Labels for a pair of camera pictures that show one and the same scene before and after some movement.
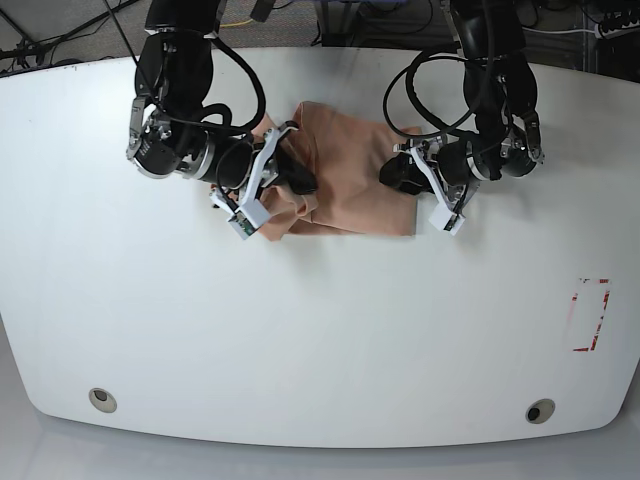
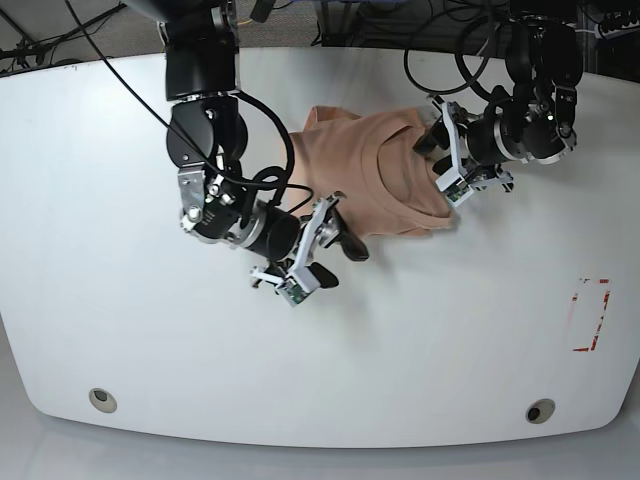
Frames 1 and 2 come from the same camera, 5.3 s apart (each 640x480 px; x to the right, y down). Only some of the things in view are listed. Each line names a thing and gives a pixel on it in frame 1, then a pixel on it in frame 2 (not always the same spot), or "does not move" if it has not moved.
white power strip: x=599 y=31 does not move
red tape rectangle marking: x=598 y=325 does not move
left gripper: x=245 y=169 to x=323 y=229
